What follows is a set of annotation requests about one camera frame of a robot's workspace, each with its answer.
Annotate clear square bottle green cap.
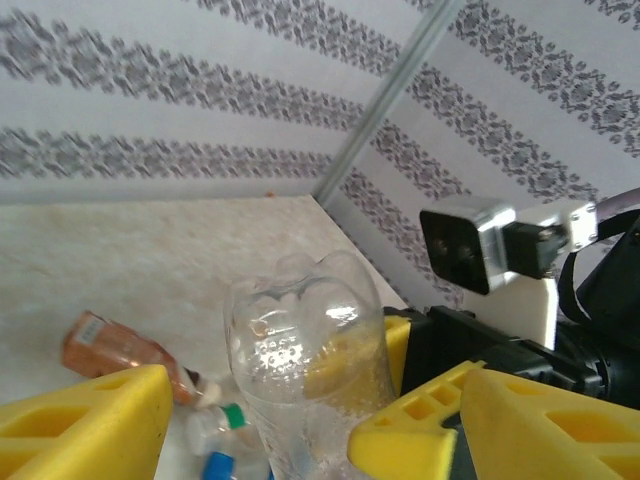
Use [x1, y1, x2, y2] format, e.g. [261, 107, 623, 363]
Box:
[184, 402, 251, 456]

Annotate brown plastic bottle white cap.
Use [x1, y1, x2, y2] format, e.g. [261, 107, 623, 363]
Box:
[60, 309, 224, 409]

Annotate aluminium corner post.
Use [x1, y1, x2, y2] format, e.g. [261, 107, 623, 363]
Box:
[309, 0, 464, 206]

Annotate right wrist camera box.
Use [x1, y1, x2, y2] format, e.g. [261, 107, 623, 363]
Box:
[418, 194, 599, 351]

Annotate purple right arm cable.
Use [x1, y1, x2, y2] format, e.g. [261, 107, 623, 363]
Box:
[594, 187, 640, 221]

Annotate blue label bottle blue cap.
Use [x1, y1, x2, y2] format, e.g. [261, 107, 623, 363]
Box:
[199, 449, 274, 480]

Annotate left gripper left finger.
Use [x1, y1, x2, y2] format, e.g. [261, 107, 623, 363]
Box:
[0, 363, 175, 480]

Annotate clear bottle red-white label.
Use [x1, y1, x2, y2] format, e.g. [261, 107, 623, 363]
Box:
[223, 249, 401, 480]

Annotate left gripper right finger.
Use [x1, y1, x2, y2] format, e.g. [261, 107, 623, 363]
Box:
[347, 359, 640, 480]

